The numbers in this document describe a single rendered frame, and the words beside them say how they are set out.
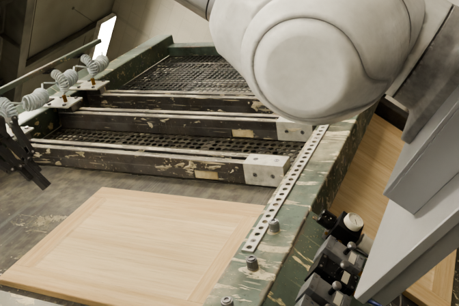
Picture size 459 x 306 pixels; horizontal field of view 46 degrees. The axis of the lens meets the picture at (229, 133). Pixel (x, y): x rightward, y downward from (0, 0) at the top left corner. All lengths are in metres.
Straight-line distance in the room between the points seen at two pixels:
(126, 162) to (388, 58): 1.33
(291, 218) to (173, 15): 6.66
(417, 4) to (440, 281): 1.31
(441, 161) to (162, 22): 7.40
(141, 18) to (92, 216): 6.73
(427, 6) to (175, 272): 0.83
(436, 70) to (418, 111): 0.07
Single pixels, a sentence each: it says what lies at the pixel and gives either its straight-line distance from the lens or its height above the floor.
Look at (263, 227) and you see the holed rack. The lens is 1.31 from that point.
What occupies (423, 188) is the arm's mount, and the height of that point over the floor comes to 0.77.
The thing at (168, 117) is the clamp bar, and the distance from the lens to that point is 1.99.
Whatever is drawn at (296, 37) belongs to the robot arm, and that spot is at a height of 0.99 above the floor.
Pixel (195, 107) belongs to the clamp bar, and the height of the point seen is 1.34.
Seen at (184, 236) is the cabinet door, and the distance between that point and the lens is 1.40.
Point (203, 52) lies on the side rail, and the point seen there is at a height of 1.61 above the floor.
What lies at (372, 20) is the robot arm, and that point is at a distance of 0.55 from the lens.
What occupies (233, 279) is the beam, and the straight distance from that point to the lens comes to 1.19.
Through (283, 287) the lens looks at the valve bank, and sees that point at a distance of 1.18.
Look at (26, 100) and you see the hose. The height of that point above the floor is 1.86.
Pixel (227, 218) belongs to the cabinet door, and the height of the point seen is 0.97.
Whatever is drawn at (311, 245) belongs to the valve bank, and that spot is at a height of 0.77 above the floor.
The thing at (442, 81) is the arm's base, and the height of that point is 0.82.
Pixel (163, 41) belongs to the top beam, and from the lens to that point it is 2.99.
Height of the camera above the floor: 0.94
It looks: 6 degrees up
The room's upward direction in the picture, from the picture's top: 56 degrees counter-clockwise
